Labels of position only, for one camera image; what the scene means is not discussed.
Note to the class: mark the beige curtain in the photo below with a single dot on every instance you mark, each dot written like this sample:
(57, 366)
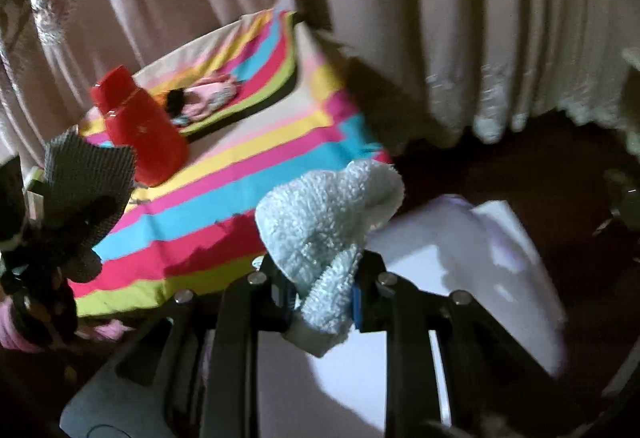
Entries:
(450, 17)

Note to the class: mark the striped mat with black border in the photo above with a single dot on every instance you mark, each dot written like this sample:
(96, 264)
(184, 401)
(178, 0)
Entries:
(255, 62)

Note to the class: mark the pink clothes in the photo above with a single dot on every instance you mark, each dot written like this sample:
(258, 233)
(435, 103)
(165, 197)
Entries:
(210, 96)

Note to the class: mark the red bottle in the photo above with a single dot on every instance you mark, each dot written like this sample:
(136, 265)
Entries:
(140, 127)

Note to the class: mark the pink cloth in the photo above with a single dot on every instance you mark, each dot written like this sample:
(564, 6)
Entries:
(15, 335)

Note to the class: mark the light blue fluffy sock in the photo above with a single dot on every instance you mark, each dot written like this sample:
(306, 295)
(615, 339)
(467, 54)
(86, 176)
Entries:
(320, 238)

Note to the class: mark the striped tablecloth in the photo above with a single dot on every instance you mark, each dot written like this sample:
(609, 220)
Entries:
(215, 198)

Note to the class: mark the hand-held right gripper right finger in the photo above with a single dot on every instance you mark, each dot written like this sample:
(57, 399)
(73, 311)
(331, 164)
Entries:
(357, 310)

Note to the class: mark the white storage box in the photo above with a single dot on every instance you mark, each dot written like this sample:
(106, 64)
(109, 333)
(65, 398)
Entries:
(450, 258)

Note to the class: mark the black cloth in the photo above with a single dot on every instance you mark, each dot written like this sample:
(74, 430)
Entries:
(175, 101)

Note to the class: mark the dark dotted cloth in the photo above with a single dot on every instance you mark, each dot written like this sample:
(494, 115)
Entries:
(37, 308)

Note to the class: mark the grey knit cloth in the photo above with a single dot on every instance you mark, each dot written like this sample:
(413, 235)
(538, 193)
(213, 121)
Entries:
(85, 198)

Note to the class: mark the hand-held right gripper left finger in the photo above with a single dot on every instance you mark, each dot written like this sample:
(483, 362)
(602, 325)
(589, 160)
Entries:
(287, 305)

